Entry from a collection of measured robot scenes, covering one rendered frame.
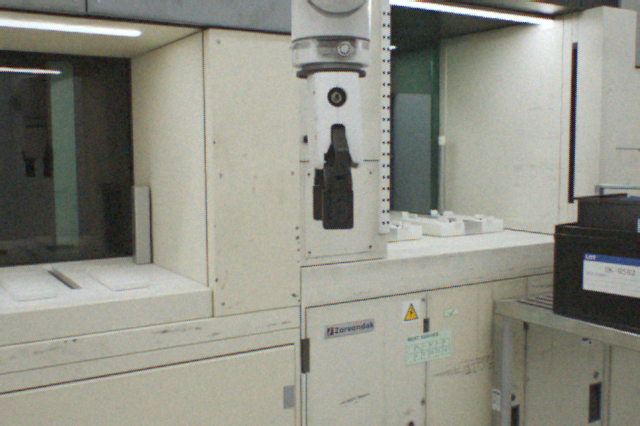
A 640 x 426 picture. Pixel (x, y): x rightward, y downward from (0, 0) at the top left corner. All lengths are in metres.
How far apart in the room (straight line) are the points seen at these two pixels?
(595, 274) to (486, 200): 0.62
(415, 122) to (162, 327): 1.40
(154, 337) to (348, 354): 0.39
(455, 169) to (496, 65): 0.32
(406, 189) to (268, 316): 1.23
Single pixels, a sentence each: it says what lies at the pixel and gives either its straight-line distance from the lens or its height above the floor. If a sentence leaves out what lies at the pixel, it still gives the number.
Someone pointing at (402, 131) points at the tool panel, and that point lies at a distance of 2.40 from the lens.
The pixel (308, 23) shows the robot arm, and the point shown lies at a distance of 0.73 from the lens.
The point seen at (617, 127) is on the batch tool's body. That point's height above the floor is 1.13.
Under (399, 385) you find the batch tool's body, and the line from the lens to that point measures 1.44.
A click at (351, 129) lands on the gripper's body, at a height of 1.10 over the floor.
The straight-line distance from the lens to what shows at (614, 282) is 1.39.
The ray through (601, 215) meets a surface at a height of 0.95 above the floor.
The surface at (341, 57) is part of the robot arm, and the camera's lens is 0.72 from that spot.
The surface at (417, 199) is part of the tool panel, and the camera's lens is 2.34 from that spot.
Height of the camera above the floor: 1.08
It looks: 5 degrees down
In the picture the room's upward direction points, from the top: straight up
